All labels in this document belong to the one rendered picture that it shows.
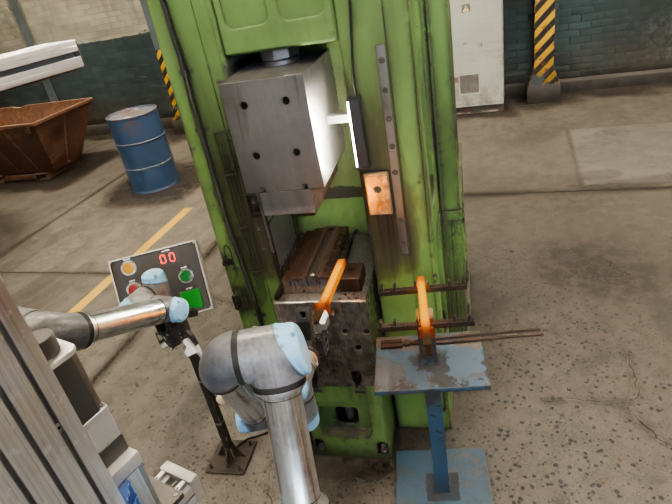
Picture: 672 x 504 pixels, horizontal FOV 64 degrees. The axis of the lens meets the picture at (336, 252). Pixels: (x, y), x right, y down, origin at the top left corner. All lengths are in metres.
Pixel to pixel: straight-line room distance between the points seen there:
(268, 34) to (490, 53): 5.30
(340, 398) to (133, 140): 4.66
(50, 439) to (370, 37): 1.46
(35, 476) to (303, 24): 1.49
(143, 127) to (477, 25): 4.00
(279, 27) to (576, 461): 2.14
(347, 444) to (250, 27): 1.82
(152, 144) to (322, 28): 4.77
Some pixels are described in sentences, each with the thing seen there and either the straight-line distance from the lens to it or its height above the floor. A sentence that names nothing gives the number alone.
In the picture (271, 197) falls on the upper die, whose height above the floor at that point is 1.34.
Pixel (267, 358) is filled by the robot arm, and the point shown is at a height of 1.40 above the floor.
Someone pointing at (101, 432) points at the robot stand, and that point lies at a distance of 1.23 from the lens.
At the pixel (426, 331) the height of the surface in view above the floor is 1.02.
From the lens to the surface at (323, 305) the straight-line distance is 1.69.
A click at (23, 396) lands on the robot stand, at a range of 1.01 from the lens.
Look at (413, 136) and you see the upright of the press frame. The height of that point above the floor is 1.47.
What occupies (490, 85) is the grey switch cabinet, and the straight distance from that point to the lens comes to 7.18.
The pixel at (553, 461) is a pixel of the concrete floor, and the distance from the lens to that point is 2.71.
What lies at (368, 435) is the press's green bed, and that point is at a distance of 2.61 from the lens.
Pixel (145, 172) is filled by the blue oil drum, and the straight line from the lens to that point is 6.61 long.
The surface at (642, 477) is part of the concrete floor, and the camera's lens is 2.73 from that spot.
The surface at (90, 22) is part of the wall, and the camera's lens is 9.79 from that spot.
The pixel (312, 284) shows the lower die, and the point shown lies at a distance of 2.16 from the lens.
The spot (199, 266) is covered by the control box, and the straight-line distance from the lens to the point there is 2.18.
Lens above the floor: 2.09
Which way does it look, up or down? 29 degrees down
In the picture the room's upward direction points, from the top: 11 degrees counter-clockwise
